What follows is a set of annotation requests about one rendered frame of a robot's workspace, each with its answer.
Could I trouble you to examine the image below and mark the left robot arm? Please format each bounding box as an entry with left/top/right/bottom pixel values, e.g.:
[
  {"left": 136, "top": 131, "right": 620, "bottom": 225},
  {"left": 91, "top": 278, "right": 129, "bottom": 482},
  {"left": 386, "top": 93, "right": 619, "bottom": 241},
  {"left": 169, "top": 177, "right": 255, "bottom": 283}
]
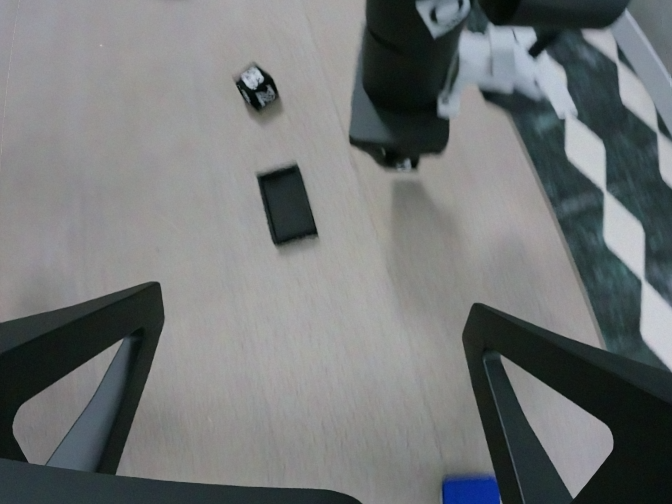
[{"left": 363, "top": 0, "right": 629, "bottom": 114}]

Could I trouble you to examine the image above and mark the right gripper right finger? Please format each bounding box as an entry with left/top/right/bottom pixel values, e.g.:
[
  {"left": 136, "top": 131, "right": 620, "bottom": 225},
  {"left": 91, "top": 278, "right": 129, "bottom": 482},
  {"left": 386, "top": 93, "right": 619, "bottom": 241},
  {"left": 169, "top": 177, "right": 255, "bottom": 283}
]
[{"left": 462, "top": 303, "right": 672, "bottom": 504}]

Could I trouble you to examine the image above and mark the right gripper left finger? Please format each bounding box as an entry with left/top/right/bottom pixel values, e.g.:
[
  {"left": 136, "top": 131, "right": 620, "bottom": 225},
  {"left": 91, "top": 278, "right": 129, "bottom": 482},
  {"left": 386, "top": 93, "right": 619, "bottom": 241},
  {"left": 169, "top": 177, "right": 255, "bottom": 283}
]
[{"left": 0, "top": 281, "right": 165, "bottom": 475}]

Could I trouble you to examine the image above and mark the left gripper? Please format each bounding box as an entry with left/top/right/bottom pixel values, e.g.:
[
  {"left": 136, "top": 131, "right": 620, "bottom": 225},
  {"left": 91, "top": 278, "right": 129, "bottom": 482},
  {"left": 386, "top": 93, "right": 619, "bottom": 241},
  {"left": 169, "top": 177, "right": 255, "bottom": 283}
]
[{"left": 348, "top": 13, "right": 545, "bottom": 165}]

